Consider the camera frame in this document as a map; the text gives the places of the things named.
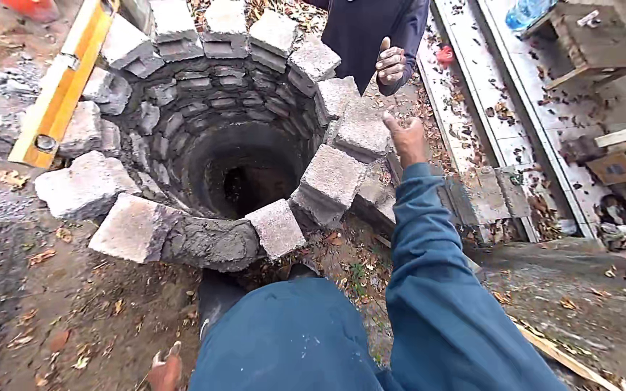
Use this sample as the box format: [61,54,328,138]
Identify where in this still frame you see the lump of grey mortar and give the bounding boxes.
[161,215,260,273]

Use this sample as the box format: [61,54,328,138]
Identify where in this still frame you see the crumpled patterned cloth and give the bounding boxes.
[600,222,626,252]

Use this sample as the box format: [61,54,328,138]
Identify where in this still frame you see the row of grey paving blocks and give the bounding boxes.
[438,165,532,227]

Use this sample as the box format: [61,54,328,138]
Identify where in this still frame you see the person's right hand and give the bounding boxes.
[383,111,428,169]

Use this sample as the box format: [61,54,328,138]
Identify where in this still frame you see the round brick well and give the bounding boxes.
[114,54,330,220]

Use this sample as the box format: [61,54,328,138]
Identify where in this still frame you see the red brick fragment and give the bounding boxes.
[49,329,71,354]

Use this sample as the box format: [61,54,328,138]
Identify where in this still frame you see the cardboard box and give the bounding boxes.
[586,147,626,186]

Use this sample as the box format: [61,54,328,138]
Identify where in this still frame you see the wooden table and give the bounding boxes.
[521,1,626,91]

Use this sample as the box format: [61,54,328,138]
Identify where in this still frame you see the person's left hand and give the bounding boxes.
[147,340,183,391]

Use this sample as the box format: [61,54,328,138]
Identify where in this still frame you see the person's right forearm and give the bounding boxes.
[386,162,479,316]

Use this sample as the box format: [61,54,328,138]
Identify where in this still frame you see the long thin wooden plank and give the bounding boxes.
[509,315,624,391]

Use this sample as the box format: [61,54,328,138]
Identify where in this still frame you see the person's legs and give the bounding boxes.
[198,263,320,345]

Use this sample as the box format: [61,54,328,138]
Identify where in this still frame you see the red plastic container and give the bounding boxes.
[0,0,60,24]

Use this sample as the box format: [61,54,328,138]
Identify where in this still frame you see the white tiled steps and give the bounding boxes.
[417,0,610,243]

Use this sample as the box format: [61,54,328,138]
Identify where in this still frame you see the yellow spirit level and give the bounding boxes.
[8,0,121,169]

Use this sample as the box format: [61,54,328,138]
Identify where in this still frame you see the clear blue water bottle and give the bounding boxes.
[505,0,558,31]

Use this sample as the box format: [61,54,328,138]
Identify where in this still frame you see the ring of concrete blocks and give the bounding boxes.
[35,0,399,265]

